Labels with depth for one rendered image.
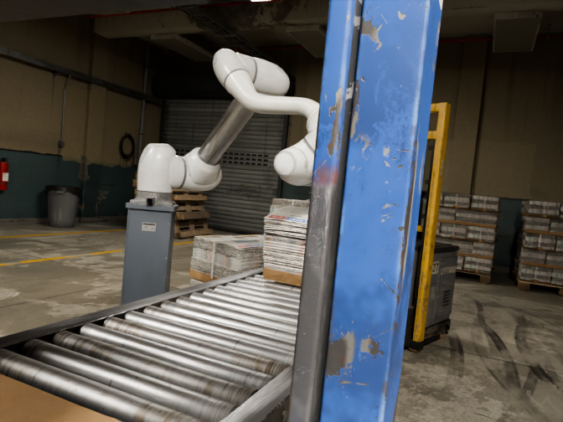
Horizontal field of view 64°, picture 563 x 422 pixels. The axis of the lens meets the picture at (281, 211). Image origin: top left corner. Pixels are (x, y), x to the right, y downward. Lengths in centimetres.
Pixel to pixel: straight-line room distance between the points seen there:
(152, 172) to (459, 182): 738
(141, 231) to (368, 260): 174
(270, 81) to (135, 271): 99
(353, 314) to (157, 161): 174
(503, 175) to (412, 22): 863
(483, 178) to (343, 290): 864
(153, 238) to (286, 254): 72
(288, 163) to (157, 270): 99
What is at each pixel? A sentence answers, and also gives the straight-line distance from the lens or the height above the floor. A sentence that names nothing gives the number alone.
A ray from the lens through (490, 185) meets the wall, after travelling 898.
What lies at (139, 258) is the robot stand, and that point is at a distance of 207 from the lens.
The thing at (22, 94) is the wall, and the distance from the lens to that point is 939.
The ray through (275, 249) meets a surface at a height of 92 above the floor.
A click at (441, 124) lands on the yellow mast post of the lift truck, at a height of 169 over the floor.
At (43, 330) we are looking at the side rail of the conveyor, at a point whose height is 80.
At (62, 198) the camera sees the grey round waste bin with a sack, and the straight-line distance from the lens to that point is 912.
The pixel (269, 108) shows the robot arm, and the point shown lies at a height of 138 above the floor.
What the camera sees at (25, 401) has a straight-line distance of 77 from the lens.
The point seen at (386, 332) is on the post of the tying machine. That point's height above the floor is 103.
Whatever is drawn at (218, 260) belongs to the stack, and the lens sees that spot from 231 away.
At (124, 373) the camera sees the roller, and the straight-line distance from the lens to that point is 84.
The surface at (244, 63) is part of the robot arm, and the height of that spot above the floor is 157.
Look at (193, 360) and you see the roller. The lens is 90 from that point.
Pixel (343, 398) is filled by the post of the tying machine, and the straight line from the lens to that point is 40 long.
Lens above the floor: 113
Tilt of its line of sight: 3 degrees down
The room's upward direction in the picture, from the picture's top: 6 degrees clockwise
